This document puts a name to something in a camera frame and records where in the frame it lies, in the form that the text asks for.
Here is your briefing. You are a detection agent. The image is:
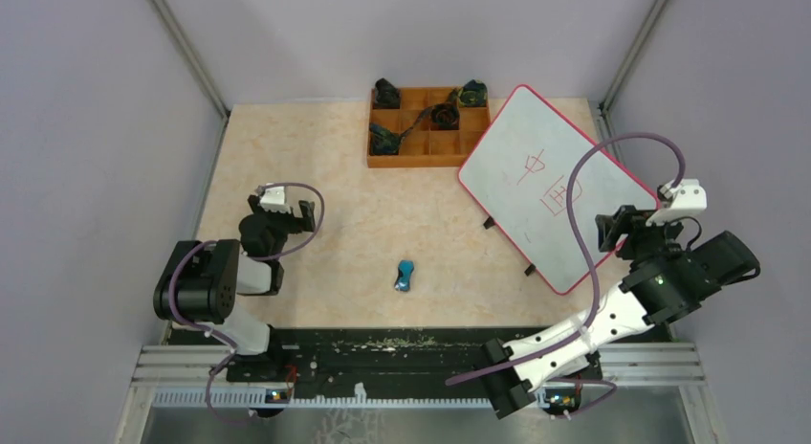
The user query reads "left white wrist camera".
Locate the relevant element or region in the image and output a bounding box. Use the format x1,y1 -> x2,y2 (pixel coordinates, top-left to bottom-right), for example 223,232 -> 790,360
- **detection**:
255,184 -> 293,214

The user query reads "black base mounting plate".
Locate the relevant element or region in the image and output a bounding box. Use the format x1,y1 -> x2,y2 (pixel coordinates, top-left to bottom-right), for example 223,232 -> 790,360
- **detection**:
167,326 -> 673,402

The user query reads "red framed whiteboard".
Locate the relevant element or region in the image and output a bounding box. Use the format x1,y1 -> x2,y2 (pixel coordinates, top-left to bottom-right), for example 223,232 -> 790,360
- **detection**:
458,84 -> 659,295

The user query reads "blue whiteboard eraser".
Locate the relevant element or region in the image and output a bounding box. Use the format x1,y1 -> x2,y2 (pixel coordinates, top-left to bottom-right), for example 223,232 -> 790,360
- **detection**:
394,259 -> 415,292

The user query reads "orange compartment tray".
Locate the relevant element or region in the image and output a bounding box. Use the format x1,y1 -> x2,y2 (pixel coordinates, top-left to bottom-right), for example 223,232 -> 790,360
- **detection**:
366,85 -> 491,168

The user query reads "dark rolled cloth centre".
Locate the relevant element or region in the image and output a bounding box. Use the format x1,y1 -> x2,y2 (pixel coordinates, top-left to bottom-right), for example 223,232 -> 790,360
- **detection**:
429,102 -> 460,131

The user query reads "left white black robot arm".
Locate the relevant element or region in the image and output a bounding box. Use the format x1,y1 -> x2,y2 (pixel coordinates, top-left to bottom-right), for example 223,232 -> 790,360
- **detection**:
153,192 -> 317,381

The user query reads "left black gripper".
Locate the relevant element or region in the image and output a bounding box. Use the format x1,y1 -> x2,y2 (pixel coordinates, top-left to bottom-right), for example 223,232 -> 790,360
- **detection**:
249,195 -> 315,260

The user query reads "dark rolled cloth top-right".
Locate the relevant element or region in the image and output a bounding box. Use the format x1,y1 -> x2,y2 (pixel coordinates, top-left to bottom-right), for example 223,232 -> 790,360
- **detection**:
457,79 -> 488,107

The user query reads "dark rolled cloth bottom-left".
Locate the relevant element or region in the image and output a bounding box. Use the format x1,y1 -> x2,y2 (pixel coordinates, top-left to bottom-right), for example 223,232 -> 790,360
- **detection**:
369,123 -> 407,156

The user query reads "left aluminium corner post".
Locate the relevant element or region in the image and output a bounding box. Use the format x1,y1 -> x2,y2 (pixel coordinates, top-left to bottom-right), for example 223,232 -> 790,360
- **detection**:
146,0 -> 230,120

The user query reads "right aluminium corner post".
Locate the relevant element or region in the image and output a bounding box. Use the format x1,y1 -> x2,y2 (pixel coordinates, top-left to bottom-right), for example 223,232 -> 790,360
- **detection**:
599,0 -> 671,118

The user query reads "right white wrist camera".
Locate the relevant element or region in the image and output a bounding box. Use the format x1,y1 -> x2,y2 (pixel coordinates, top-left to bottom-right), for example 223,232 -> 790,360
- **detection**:
647,179 -> 708,226

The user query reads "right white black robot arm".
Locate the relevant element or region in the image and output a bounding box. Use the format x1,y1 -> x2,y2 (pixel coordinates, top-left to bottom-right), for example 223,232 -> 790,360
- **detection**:
482,205 -> 761,418

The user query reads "dark rolled cloth top-left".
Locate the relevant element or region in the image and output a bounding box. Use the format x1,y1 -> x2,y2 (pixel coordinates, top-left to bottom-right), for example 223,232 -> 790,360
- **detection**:
372,78 -> 402,109

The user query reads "aluminium corner post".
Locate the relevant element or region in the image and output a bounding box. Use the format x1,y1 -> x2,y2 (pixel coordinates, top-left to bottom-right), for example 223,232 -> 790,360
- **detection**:
146,0 -> 230,120
599,0 -> 671,118

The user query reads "aluminium rail frame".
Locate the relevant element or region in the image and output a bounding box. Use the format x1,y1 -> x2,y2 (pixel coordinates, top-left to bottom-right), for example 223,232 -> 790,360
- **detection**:
129,343 -> 708,411

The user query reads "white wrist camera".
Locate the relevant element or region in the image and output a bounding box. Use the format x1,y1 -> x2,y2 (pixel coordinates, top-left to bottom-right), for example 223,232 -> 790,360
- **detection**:
255,184 -> 293,214
647,179 -> 708,226

